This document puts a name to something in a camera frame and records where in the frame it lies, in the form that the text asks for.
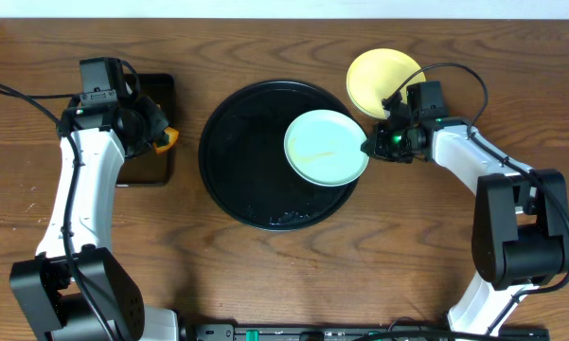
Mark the light green plate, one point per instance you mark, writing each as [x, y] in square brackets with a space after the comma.
[323, 147]

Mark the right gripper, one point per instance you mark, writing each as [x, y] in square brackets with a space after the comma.
[377, 148]

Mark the green yellow sponge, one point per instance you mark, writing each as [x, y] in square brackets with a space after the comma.
[166, 141]

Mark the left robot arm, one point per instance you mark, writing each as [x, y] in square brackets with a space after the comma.
[74, 288]

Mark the yellow plate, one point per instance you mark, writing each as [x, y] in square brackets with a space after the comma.
[375, 75]

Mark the black rectangular water tray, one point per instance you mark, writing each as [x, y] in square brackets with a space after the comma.
[152, 168]

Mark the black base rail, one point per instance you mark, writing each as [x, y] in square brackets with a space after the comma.
[227, 332]

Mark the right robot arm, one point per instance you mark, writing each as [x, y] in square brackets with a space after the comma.
[520, 229]

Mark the round black tray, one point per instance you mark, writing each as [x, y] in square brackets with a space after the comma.
[243, 164]

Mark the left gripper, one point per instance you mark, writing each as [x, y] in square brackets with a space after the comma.
[156, 122]

